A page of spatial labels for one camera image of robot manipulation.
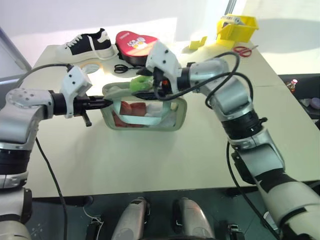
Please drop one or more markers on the black and white sneaker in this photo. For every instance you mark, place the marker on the black and white sneaker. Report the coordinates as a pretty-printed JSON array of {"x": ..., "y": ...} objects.
[{"x": 82, "y": 46}]

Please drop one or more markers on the yellow plastic bin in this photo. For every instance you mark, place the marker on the yellow plastic bin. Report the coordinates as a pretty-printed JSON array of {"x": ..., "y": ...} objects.
[{"x": 237, "y": 28}]

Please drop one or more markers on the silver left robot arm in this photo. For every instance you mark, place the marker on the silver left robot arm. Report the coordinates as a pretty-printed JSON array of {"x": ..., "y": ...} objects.
[{"x": 17, "y": 117}]

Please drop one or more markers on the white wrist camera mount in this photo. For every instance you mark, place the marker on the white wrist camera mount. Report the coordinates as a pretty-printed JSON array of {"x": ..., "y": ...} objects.
[
  {"x": 75, "y": 82},
  {"x": 162, "y": 58}
]

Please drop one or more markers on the purple round object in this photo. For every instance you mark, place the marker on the purple round object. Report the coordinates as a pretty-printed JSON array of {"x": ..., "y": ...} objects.
[{"x": 315, "y": 103}]

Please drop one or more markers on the red packet inside pouch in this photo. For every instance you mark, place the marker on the red packet inside pouch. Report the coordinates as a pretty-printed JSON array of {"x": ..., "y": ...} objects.
[{"x": 133, "y": 108}]

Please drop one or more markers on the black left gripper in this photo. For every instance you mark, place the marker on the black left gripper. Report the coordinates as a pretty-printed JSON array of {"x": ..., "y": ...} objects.
[{"x": 81, "y": 103}]

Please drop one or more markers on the green clear-sided zip pouch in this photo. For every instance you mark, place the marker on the green clear-sided zip pouch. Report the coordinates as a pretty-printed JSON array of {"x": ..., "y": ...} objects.
[{"x": 180, "y": 112}]

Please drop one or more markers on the white tape roll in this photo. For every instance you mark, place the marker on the white tape roll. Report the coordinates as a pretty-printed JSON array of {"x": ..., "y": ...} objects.
[{"x": 86, "y": 66}]

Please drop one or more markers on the small bottle with red cap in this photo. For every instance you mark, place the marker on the small bottle with red cap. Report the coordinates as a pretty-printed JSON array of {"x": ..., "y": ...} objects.
[{"x": 293, "y": 84}]

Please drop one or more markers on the small yellow plastic piece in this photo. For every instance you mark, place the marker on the small yellow plastic piece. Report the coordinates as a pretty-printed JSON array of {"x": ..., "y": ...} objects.
[{"x": 196, "y": 44}]

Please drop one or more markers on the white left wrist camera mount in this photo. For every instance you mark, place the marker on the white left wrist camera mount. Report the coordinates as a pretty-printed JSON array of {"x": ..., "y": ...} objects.
[{"x": 75, "y": 82}]

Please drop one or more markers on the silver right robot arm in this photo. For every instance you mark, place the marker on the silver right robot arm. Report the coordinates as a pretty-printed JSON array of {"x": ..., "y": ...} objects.
[{"x": 235, "y": 100}]

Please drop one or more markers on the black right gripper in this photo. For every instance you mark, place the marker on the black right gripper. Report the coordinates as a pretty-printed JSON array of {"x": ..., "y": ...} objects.
[{"x": 163, "y": 86}]

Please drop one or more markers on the grey rounded robot leg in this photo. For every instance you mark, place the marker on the grey rounded robot leg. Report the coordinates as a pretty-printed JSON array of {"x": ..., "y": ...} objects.
[
  {"x": 192, "y": 220},
  {"x": 130, "y": 220}
]

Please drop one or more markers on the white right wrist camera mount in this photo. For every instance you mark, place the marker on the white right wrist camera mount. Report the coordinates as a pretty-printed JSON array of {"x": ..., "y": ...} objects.
[{"x": 162, "y": 58}]

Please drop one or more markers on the black scissors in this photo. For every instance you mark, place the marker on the black scissors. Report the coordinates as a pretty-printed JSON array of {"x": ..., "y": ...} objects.
[{"x": 121, "y": 68}]

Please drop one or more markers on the red heart-shaped case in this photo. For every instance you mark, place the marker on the red heart-shaped case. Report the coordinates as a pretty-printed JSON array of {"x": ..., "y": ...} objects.
[{"x": 136, "y": 46}]

